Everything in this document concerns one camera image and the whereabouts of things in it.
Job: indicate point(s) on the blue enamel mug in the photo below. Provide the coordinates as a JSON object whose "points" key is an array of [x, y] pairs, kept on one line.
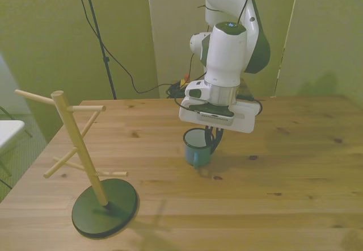
{"points": [[195, 155]]}

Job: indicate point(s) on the white folding table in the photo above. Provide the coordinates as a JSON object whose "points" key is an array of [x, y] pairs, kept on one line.
{"points": [[8, 131]]}

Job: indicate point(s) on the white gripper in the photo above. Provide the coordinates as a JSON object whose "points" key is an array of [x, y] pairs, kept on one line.
{"points": [[244, 117]]}

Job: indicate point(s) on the wooden mug tree black base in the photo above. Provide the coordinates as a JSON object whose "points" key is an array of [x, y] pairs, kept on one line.
{"points": [[105, 214]]}

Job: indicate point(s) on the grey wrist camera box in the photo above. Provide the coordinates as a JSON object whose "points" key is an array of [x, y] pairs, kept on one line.
{"points": [[215, 118]]}

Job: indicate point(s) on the wooden robot pedestal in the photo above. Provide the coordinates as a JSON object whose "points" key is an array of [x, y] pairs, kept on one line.
{"points": [[246, 87]]}

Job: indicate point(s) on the yellow red emergency stop button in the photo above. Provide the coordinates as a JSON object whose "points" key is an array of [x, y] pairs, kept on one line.
{"points": [[185, 78]]}

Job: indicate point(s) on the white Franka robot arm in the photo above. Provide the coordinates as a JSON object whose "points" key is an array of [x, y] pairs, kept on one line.
{"points": [[227, 55]]}

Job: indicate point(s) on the black tripod stand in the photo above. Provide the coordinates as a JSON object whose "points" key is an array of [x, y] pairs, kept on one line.
{"points": [[106, 60]]}

